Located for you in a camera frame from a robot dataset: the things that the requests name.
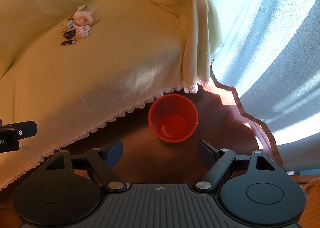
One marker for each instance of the light blue curtain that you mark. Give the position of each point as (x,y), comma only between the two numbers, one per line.
(262,30)

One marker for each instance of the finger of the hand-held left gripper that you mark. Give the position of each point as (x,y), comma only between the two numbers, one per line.
(27,129)

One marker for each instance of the yellow blanket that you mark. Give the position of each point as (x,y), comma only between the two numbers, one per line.
(105,67)

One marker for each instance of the pink towel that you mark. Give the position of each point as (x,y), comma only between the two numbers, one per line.
(83,18)

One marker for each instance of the white pill bottle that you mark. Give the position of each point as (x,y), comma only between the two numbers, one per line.
(70,22)

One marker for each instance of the wooden furniture edge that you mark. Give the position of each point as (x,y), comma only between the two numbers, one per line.
(311,200)

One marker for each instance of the red plastic mesh basket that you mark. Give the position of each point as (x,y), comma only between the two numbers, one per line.
(172,128)

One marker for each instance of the green and white box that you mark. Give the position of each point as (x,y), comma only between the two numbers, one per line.
(82,7)

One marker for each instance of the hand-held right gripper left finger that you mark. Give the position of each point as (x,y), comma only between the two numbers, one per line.
(115,153)

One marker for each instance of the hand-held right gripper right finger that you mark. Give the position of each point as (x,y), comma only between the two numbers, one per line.
(203,153)

